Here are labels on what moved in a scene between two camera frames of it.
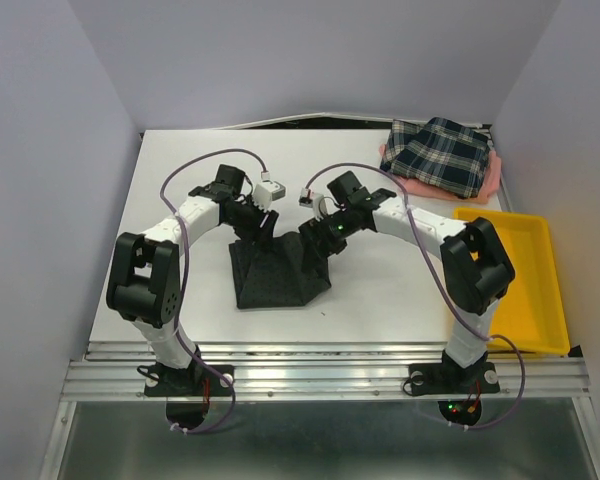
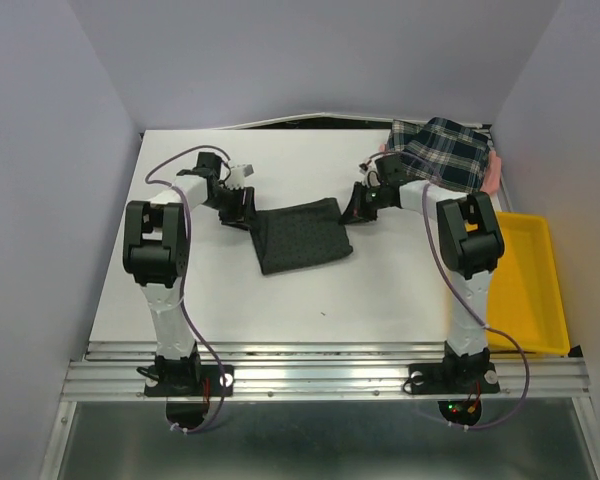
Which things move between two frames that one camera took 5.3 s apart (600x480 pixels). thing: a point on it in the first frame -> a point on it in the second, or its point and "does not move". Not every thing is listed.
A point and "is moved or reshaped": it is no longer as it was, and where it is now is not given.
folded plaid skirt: (450, 154) does not move
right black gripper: (313, 231) -> (357, 212)
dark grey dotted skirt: (282, 275) is moved or reshaped
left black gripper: (257, 233) does not move
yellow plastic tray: (532, 311) does not move
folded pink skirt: (490, 186) does not move
